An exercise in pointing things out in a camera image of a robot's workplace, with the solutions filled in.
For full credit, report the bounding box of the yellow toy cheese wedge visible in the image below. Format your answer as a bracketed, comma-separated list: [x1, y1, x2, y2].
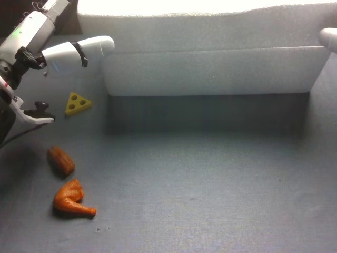
[65, 91, 93, 117]

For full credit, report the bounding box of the brown toy nugget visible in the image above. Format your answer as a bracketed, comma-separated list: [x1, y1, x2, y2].
[46, 145, 76, 176]

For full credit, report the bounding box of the white styrofoam block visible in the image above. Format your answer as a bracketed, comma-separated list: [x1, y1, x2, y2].
[77, 0, 337, 53]

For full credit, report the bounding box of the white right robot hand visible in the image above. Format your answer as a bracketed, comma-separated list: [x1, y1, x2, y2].
[318, 27, 337, 55]

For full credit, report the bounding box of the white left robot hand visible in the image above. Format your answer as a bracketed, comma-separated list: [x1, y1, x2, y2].
[0, 0, 116, 90]

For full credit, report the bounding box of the orange toy chicken drumstick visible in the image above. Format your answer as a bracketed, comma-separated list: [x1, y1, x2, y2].
[52, 179, 97, 219]

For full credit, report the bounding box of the grey table cloth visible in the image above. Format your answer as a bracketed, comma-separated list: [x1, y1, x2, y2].
[0, 33, 337, 253]

